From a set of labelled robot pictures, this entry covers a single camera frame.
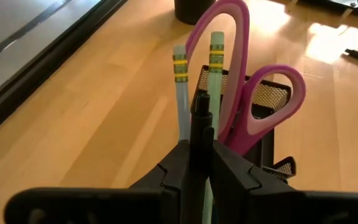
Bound black mesh desk organizer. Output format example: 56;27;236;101
190;64;298;184

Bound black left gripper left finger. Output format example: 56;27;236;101
4;139;193;224

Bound purple pink handled scissors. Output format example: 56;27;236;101
185;0;307;157

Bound pale green pencil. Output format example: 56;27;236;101
201;30;226;224

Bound green potted plant black pot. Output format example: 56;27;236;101
173;0;218;26

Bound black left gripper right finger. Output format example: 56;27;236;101
209;139;358;224

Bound black aluminium table frame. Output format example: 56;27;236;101
0;0;129;146

